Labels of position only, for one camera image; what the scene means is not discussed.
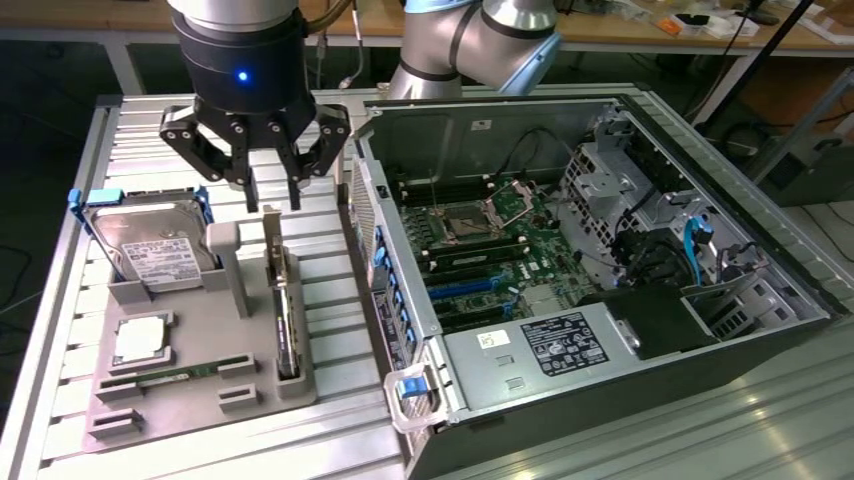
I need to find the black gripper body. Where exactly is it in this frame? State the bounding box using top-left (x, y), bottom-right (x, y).
top-left (170, 8), bottom-right (320, 151)

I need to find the green graphics card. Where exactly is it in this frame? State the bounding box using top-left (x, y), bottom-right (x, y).
top-left (260, 203), bottom-right (302, 382)

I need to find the blue disk caddy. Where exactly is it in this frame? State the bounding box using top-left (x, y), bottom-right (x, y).
top-left (68, 185), bottom-right (214, 281)

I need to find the silver hard disk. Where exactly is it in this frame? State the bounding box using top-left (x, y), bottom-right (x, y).
top-left (89, 199), bottom-right (205, 294)

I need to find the CPU socket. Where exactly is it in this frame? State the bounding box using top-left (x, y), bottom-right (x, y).
top-left (439, 202), bottom-right (495, 241)

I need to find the metal socket cover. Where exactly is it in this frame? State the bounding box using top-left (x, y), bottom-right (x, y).
top-left (483, 179), bottom-right (541, 226)

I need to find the black RAM stick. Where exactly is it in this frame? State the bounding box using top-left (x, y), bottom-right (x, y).
top-left (425, 238), bottom-right (529, 271)

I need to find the grey parts rack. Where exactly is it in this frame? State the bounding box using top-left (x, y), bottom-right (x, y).
top-left (78, 219), bottom-right (318, 454)

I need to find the green motherboard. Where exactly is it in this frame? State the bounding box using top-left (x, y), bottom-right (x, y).
top-left (392, 172), bottom-right (601, 334)

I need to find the silver CPU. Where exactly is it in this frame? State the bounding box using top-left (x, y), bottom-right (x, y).
top-left (110, 317), bottom-right (172, 364)

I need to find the metal disk bay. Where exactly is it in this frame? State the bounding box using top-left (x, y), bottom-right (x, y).
top-left (557, 114), bottom-right (668, 251)

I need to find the green RAM stick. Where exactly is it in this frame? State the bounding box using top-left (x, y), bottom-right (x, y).
top-left (136, 364), bottom-right (221, 389)

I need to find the silver chipset heatsink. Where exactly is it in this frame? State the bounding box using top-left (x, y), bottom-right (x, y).
top-left (521, 287), bottom-right (563, 315)

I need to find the grey power supply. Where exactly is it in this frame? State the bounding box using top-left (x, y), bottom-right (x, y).
top-left (441, 310), bottom-right (645, 412)

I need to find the black desk device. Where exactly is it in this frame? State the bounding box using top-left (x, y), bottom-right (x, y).
top-left (732, 0), bottom-right (779, 25)

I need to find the black open PC case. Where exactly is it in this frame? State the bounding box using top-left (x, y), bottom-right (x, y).
top-left (330, 92), bottom-right (854, 480)

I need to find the black tripod pole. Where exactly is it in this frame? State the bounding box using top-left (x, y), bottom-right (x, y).
top-left (689, 0), bottom-right (819, 126)

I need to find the grey floor cabinet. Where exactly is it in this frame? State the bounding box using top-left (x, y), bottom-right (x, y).
top-left (759, 134), bottom-right (854, 207)

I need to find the dangling cable with plug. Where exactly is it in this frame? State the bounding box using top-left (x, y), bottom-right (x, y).
top-left (336, 0), bottom-right (368, 92)

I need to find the tan cable sleeve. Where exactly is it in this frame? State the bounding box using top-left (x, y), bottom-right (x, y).
top-left (302, 0), bottom-right (355, 39)

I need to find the wooden desk white frame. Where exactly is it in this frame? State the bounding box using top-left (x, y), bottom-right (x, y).
top-left (0, 0), bottom-right (854, 96)

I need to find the black looped wire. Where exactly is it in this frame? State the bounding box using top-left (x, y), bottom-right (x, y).
top-left (496, 128), bottom-right (576, 177)

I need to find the grey case corner handle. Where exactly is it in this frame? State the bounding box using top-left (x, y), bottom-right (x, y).
top-left (383, 363), bottom-right (447, 435)

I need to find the blue disk wire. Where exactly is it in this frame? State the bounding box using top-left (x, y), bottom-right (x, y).
top-left (680, 212), bottom-right (716, 290)

